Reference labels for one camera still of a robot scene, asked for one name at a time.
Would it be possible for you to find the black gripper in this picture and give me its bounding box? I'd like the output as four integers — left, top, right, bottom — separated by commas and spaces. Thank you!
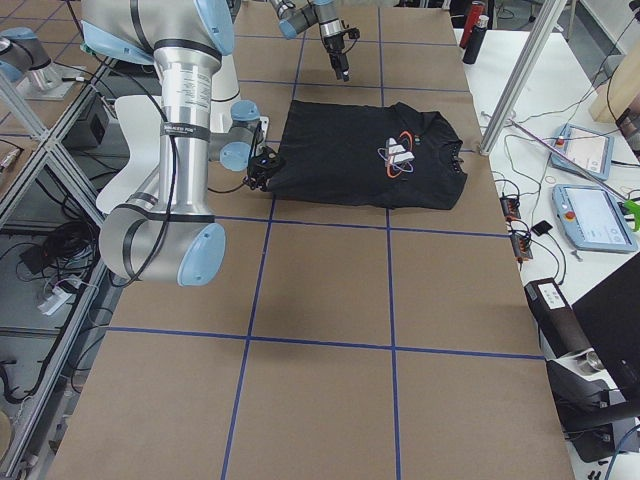
243, 165, 275, 192
322, 33, 350, 81

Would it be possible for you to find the black graphic t-shirt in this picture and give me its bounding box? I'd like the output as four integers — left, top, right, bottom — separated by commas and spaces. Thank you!
267, 100, 467, 210

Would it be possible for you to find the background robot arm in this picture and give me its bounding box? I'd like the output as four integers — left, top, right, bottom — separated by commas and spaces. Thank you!
1, 27, 62, 91

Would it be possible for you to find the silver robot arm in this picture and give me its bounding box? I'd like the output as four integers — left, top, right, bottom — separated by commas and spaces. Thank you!
82, 1, 261, 286
269, 0, 360, 82

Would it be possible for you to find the white chair seat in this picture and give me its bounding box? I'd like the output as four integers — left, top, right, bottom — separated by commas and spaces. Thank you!
96, 95, 161, 214

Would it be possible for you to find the black bottle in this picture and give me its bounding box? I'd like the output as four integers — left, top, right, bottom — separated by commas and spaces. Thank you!
462, 15, 489, 65

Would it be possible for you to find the red bottle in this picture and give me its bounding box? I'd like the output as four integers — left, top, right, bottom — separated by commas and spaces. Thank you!
459, 0, 486, 49

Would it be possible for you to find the purple metal rod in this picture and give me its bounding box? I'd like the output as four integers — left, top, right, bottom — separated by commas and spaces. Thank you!
507, 120, 636, 205

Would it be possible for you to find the upper orange circuit board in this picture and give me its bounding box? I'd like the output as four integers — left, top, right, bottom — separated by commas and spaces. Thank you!
500, 196, 521, 221

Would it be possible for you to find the orange circuit board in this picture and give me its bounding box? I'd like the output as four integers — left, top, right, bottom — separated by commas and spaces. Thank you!
510, 232, 533, 263
500, 196, 521, 221

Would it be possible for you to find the white power strip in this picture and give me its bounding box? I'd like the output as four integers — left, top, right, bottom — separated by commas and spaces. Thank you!
38, 284, 77, 316

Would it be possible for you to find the lower orange circuit board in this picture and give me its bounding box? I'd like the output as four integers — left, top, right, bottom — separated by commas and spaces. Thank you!
510, 232, 533, 263

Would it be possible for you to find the small black square pad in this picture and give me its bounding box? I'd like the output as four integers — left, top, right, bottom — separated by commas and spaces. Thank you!
531, 220, 553, 236

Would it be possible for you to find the upper teach pendant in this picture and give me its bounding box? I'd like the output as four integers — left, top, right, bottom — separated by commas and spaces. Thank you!
549, 123, 614, 180

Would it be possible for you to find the teach pendant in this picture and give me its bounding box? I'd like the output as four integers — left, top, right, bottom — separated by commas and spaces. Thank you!
549, 123, 614, 180
552, 184, 638, 253

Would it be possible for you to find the wooden board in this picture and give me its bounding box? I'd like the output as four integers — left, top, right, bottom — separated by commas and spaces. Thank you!
589, 42, 639, 123

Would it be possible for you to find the lower teach pendant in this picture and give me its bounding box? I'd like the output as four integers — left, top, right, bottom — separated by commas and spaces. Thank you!
552, 184, 638, 253

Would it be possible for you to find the green plastic object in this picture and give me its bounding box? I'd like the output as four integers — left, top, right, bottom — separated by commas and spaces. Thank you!
622, 197, 640, 232

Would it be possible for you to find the black label printer box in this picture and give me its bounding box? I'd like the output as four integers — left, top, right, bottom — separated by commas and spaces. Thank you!
524, 278, 591, 357

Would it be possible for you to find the black monitor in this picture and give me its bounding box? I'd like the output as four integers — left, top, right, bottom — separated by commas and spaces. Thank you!
572, 255, 639, 400

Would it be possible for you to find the black monitor stand base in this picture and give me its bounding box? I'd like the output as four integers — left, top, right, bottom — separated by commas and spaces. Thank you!
546, 359, 639, 463

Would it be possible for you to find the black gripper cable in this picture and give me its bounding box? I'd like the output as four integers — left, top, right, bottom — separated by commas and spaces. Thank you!
207, 119, 266, 195

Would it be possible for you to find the white pedestal column with base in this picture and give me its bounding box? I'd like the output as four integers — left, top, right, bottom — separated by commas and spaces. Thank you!
189, 0, 270, 136

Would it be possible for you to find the aluminium frame post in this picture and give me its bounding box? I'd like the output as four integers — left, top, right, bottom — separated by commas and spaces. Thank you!
479, 0, 566, 156

